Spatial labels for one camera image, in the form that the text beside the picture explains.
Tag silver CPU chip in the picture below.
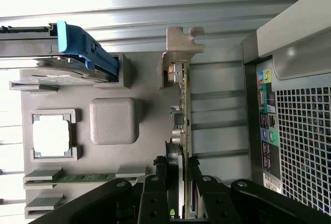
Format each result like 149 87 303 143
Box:
33 114 72 157

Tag grey plastic parts rack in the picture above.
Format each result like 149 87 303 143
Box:
9 52 192 220

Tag open Dell PC case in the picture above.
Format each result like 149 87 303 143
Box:
239 0 331 215

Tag green RAM stick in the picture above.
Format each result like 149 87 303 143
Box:
24 173 146 183

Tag hard disk in blue caddy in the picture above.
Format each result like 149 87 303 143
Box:
0 21 120 83

